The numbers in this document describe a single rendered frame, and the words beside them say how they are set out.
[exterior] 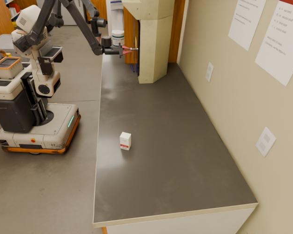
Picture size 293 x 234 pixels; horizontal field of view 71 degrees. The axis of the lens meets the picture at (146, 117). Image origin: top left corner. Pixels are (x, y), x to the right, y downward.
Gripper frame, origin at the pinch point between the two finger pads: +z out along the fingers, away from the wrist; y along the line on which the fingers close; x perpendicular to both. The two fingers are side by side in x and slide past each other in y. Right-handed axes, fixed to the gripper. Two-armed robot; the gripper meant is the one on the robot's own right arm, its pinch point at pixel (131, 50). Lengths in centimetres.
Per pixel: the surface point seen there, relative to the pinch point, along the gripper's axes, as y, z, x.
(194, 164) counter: -68, 25, -64
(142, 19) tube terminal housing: 15.4, 6.9, -21.2
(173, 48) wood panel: 6.5, 39.6, 28.9
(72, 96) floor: -35, -82, 162
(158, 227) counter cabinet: -90, 4, -78
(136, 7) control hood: 21.0, 3.0, -24.8
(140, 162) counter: -66, -1, -61
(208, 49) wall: -5, 49, -26
